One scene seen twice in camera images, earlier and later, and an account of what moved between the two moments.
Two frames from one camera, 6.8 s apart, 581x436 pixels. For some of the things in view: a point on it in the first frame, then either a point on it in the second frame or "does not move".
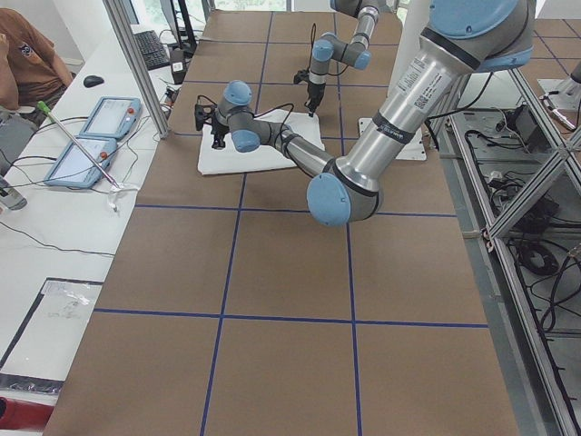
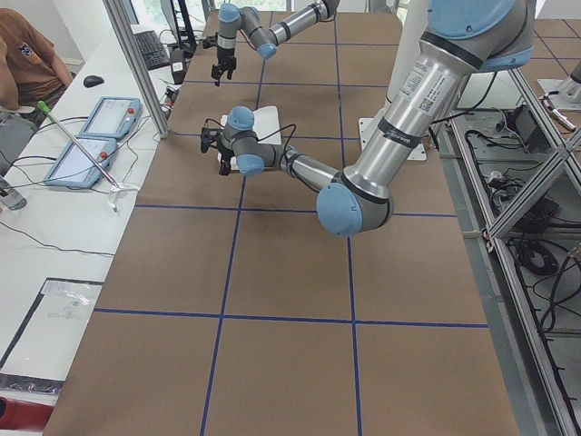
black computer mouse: x=91 y=81 does not move
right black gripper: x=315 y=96 to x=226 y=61
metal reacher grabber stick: x=44 y=107 does not move
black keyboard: x=152 y=49 does not move
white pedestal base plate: x=415 y=150 does not move
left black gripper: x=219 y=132 to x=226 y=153
